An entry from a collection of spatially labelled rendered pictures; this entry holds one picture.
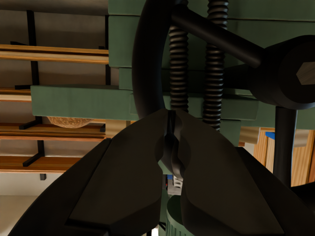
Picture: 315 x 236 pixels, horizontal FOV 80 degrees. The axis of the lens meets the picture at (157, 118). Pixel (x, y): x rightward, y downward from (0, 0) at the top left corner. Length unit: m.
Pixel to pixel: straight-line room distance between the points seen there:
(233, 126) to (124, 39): 0.24
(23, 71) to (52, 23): 0.78
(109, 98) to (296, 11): 0.36
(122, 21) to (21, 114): 3.09
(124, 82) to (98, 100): 0.06
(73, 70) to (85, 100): 2.61
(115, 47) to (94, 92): 0.09
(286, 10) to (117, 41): 0.29
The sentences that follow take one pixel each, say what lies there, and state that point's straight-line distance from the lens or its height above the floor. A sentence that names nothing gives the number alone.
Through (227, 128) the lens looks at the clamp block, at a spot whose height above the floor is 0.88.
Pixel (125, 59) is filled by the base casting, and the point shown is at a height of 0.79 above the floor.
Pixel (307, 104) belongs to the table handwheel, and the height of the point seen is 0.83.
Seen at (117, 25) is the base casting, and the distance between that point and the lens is 0.38.
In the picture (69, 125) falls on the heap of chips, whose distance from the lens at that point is 0.44.
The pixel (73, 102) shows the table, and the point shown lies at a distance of 0.40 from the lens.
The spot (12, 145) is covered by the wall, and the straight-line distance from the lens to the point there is 3.60.
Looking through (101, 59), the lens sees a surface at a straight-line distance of 2.39.
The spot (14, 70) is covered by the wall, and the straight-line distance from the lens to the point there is 3.36.
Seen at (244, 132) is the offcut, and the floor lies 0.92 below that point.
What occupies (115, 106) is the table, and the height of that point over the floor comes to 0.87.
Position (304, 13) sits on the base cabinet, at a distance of 0.44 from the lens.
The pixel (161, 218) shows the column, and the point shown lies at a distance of 0.91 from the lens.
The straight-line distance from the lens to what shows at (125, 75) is 0.37.
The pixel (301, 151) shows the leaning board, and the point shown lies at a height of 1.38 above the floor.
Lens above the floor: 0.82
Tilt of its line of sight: 11 degrees up
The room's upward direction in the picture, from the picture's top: 177 degrees counter-clockwise
